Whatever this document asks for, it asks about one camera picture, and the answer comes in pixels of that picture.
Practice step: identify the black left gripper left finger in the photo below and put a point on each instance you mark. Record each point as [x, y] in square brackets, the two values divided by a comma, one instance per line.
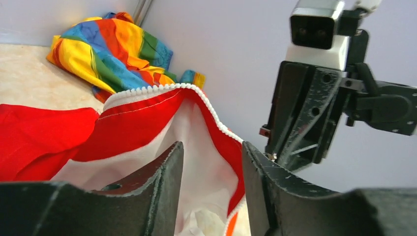
[144, 203]

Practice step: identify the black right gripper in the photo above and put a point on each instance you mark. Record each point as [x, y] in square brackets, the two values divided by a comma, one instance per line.
[303, 118]

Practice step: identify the rainbow striped garment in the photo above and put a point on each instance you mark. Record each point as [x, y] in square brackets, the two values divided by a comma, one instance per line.
[113, 54]

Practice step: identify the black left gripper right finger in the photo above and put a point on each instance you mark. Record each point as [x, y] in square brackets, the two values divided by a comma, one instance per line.
[281, 204]

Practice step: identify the red white cartoon jacket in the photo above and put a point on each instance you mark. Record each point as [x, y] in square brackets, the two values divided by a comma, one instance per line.
[91, 149]

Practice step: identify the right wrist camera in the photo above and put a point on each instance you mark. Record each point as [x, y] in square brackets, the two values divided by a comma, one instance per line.
[314, 36]

